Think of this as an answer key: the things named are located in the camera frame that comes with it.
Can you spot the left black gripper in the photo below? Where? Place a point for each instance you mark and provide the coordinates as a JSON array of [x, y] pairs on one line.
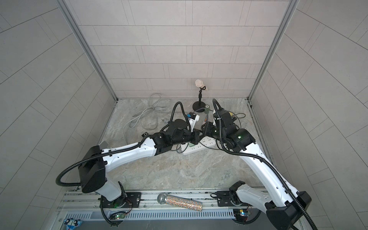
[[195, 137]]

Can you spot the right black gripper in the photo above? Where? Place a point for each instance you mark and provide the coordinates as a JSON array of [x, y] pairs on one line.
[[207, 129]]

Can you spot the white power strip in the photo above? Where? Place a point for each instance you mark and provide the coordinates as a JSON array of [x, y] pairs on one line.
[[205, 144]]

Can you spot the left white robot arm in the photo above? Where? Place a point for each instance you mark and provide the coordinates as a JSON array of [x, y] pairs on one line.
[[91, 172]]

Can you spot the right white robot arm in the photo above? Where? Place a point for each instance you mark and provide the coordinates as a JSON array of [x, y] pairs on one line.
[[283, 203]]

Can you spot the green camouflage tape roll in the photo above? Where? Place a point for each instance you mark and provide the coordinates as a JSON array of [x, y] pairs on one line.
[[206, 109]]

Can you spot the beige microphone on stand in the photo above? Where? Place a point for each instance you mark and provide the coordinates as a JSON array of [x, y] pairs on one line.
[[199, 106]]

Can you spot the glitter handheld microphone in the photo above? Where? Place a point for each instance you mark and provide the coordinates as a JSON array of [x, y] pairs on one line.
[[165, 198]]

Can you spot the right circuit board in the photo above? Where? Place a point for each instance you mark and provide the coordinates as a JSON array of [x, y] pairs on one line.
[[241, 215]]

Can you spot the circuit board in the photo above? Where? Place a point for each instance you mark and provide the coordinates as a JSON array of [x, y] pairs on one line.
[[118, 215], [241, 215]]

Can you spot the grey plastic holder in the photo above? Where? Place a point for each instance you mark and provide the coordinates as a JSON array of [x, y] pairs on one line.
[[103, 145]]

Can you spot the left circuit board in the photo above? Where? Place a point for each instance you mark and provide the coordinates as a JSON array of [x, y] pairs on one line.
[[118, 215]]

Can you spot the blue toy figure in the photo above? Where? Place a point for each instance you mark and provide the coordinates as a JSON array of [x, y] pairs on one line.
[[72, 224]]

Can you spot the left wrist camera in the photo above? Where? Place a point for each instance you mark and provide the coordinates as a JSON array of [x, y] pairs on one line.
[[193, 118]]

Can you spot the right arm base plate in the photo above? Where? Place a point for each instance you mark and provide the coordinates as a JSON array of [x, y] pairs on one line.
[[228, 199]]

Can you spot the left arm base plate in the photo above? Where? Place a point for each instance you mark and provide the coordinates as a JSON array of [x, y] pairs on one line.
[[131, 200]]

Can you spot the aluminium rail frame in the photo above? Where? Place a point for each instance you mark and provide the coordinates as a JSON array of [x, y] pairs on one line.
[[86, 207]]

